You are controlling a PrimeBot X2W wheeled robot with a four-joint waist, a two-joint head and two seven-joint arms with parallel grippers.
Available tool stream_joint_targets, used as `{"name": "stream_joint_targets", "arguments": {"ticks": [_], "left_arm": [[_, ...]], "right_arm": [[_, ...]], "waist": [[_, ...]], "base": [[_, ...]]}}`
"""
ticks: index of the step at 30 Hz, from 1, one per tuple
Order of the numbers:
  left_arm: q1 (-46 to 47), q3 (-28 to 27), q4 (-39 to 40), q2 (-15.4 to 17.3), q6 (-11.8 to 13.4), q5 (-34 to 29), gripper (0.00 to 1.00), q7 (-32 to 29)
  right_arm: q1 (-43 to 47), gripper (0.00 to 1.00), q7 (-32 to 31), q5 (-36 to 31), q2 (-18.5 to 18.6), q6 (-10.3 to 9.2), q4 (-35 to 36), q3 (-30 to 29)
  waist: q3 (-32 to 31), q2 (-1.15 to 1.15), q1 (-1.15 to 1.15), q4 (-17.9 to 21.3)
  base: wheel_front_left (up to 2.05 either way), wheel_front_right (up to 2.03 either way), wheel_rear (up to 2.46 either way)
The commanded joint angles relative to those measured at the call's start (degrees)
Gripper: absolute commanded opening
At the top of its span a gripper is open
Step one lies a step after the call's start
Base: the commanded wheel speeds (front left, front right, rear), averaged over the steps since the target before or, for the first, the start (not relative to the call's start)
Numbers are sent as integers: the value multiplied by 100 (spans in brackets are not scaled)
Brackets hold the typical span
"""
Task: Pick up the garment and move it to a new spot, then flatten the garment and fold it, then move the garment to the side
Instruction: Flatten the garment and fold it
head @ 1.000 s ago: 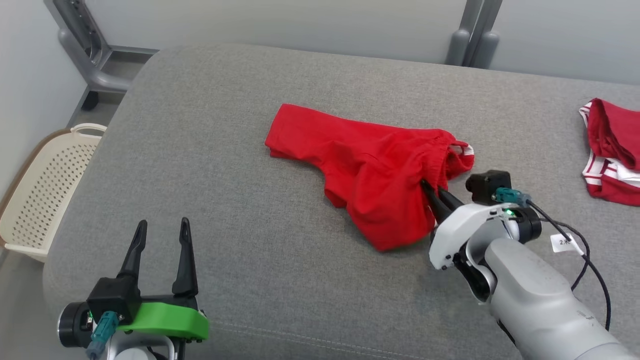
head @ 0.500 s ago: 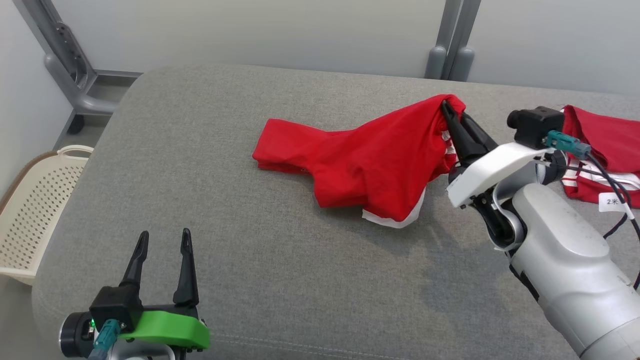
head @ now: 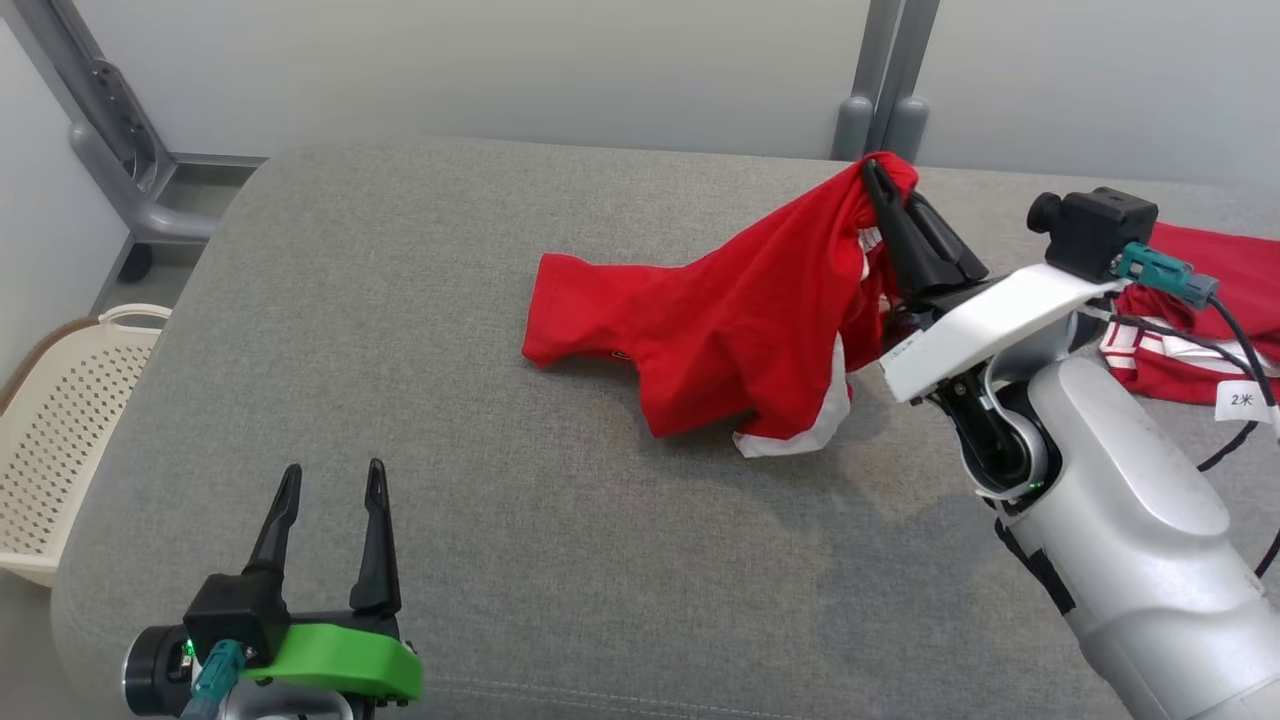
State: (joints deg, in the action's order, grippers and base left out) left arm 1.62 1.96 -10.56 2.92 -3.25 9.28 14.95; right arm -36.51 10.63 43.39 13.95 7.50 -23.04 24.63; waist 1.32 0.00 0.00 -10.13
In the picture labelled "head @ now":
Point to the red shorts white side stripe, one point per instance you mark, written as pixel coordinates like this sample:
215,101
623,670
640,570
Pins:
720,330

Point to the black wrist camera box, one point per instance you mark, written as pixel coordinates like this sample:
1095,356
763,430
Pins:
1100,230
235,615

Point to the grey partition post wheeled foot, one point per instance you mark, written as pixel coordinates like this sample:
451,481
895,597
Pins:
150,215

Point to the cream perforated laundry basket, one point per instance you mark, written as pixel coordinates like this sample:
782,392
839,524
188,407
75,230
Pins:
60,450

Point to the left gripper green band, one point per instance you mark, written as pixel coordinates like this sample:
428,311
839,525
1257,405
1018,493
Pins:
340,665

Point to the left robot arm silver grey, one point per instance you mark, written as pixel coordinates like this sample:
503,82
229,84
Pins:
290,708

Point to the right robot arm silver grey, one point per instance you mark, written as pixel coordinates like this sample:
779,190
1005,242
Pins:
1130,520

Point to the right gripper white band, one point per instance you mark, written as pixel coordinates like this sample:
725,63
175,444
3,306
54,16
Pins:
980,320

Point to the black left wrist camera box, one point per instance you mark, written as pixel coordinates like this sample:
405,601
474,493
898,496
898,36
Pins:
235,615

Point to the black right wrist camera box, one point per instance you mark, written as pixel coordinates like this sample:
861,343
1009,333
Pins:
1100,230

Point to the red jersey shirt white sleeves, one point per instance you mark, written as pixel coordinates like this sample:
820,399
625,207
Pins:
1240,270

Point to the grey metal partition post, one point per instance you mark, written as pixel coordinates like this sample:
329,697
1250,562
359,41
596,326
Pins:
850,130

